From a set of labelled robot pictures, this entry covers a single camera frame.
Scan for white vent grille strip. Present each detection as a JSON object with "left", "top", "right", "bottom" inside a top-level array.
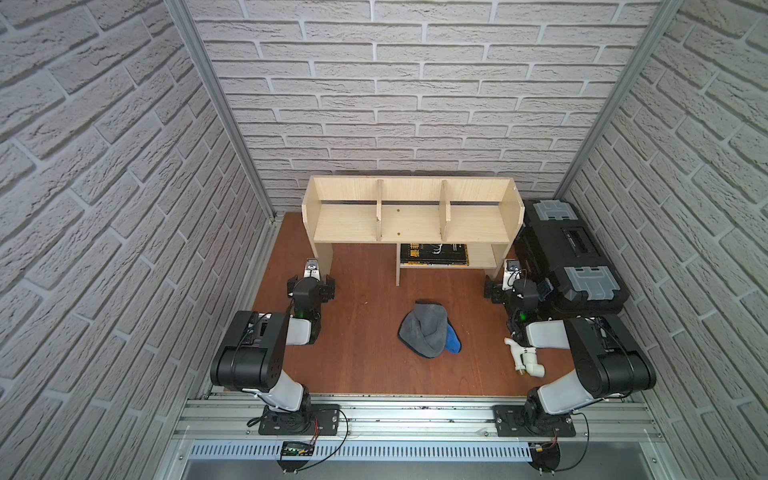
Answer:
[{"left": 188, "top": 440, "right": 532, "bottom": 463}]

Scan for right controller board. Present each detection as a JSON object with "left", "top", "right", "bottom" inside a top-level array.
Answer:
[{"left": 529, "top": 443, "right": 561, "bottom": 474}]

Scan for grey and blue cloth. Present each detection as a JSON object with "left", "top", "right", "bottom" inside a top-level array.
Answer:
[{"left": 398, "top": 301, "right": 462, "bottom": 359}]

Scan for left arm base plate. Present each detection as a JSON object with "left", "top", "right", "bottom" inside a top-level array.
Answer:
[{"left": 258, "top": 404, "right": 341, "bottom": 437}]

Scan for white plastic pipe fitting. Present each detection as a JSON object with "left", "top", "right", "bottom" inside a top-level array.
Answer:
[{"left": 504, "top": 338, "right": 546, "bottom": 378}]

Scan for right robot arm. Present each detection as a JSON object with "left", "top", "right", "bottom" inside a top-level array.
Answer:
[{"left": 484, "top": 277, "right": 657, "bottom": 426}]

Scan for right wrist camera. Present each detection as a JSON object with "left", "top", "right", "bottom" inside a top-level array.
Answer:
[{"left": 502, "top": 259, "right": 522, "bottom": 291}]

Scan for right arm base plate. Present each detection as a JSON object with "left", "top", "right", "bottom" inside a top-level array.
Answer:
[{"left": 492, "top": 405, "right": 576, "bottom": 438}]

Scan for left controller board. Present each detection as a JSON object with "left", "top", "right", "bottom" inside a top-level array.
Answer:
[{"left": 278, "top": 441, "right": 315, "bottom": 473}]

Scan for light wooden bookshelf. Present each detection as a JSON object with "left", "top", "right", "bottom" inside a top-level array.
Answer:
[{"left": 301, "top": 176, "right": 525, "bottom": 277}]

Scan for black toolbox grey latches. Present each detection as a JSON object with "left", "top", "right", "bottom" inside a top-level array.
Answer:
[{"left": 513, "top": 200, "right": 629, "bottom": 319}]

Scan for controller board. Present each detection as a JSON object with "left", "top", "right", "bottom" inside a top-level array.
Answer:
[
  {"left": 278, "top": 441, "right": 315, "bottom": 473},
  {"left": 529, "top": 443, "right": 561, "bottom": 474}
]

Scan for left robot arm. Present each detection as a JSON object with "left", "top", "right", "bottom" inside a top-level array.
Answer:
[{"left": 210, "top": 276, "right": 335, "bottom": 415}]

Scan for aluminium rail frame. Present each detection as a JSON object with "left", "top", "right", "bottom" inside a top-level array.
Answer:
[{"left": 172, "top": 392, "right": 664, "bottom": 442}]

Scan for black yellow book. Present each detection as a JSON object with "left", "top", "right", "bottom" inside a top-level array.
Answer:
[{"left": 400, "top": 244, "right": 469, "bottom": 266}]

